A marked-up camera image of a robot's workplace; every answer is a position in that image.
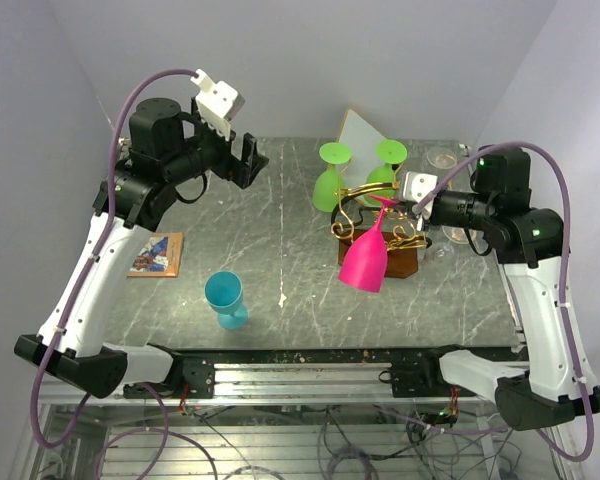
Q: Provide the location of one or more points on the gold wire glass rack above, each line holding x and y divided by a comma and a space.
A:
401, 248

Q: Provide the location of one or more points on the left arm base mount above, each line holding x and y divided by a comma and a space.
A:
192, 375

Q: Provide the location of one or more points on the orange picture card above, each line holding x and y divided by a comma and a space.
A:
160, 256

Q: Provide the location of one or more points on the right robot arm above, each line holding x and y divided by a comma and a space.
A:
531, 246

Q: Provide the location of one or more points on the clear glass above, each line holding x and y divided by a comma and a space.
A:
447, 243
441, 158

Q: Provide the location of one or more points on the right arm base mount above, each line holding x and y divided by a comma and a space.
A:
415, 372

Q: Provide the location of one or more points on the aluminium frame rail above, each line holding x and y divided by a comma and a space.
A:
268, 384

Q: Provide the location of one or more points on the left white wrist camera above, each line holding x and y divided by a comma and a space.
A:
217, 103

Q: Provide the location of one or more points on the gold framed mirror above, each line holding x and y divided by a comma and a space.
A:
362, 139

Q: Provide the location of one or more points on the pink wine glass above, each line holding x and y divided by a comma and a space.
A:
365, 262

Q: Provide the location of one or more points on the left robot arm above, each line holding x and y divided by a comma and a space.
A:
167, 148

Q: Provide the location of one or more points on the blue wine glass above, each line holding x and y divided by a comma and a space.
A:
224, 294

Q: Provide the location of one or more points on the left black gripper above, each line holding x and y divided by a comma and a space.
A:
242, 172

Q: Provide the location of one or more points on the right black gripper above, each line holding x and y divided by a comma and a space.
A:
429, 221

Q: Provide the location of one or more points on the green wine glass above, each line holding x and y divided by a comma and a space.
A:
392, 154
337, 157

